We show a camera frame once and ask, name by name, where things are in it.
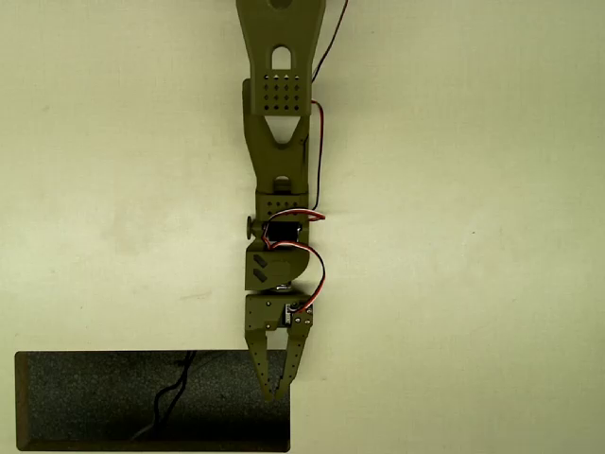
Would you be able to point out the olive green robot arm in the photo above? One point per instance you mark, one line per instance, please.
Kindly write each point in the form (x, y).
(283, 156)

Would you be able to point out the black rectangular foam tray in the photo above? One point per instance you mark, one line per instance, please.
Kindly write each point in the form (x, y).
(94, 402)

